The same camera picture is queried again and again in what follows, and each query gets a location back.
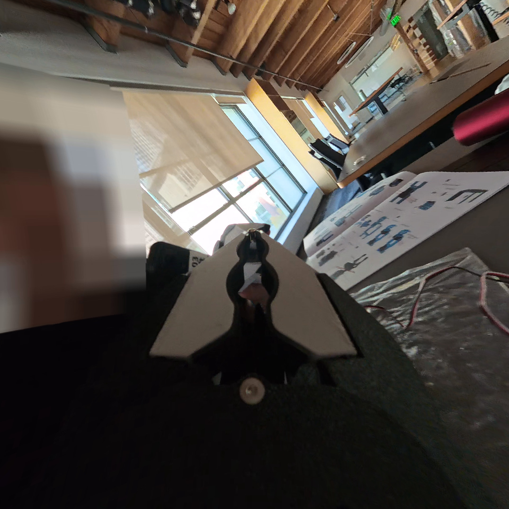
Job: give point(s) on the person's left hand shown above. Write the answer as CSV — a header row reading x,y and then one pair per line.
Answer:
x,y
256,294

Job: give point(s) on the beige roller blind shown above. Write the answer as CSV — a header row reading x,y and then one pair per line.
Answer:
x,y
179,139

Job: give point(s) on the green exit sign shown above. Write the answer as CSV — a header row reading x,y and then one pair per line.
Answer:
x,y
394,20

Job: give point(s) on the open instruction manual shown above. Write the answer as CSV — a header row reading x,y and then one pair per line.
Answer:
x,y
437,214

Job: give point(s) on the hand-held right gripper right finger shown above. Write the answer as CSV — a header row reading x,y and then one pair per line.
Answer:
x,y
310,314

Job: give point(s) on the window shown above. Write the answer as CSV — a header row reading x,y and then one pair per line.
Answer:
x,y
222,214

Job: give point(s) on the long wooden table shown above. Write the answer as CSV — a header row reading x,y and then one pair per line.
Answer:
x,y
417,119

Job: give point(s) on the red metal cylinder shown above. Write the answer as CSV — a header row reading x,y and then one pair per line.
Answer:
x,y
485,119

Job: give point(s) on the person's black clothed torso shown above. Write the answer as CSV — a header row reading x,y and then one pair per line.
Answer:
x,y
39,397

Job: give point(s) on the white crumpled plastic bag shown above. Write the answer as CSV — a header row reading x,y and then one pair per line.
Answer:
x,y
504,83

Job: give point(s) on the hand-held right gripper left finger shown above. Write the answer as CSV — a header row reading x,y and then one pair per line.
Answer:
x,y
195,314

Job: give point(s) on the wooden storage shelves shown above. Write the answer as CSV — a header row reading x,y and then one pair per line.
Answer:
x,y
429,24

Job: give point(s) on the clear plastic bag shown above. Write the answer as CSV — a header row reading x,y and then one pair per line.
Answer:
x,y
437,358

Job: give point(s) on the small wooden table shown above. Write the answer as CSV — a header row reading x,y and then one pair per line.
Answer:
x,y
377,89

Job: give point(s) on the black office chair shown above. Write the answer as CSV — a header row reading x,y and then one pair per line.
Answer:
x,y
330,153

